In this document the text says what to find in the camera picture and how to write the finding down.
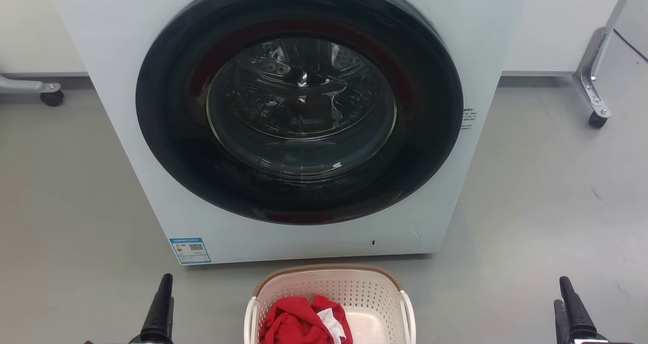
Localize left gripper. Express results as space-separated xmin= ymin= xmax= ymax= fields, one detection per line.
xmin=129 ymin=274 xmax=176 ymax=344

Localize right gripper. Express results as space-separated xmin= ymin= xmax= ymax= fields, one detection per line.
xmin=553 ymin=276 xmax=633 ymax=344

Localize white perforated laundry basket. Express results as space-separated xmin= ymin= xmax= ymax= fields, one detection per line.
xmin=244 ymin=264 xmax=417 ymax=344

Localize blue energy label sticker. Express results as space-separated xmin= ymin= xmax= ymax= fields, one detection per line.
xmin=169 ymin=238 xmax=211 ymax=264

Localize red garment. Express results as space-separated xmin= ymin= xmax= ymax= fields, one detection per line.
xmin=259 ymin=295 xmax=353 ymax=344

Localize white garment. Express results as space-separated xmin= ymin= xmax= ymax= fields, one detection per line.
xmin=317 ymin=309 xmax=346 ymax=343

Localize black round washing machine door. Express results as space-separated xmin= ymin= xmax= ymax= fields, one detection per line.
xmin=135 ymin=0 xmax=464 ymax=225

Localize white front-load washing machine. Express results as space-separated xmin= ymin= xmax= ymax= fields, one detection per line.
xmin=48 ymin=0 xmax=530 ymax=266

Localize white round filter cover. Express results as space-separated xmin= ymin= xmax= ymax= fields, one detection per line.
xmin=369 ymin=229 xmax=421 ymax=253

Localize grey horizontal stand leg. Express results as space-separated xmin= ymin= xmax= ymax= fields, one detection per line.
xmin=0 ymin=74 xmax=62 ymax=94

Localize silver angled metal stand frame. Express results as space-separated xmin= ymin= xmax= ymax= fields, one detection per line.
xmin=573 ymin=0 xmax=639 ymax=118

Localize thin black cable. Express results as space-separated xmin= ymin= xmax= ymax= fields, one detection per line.
xmin=613 ymin=29 xmax=648 ymax=62

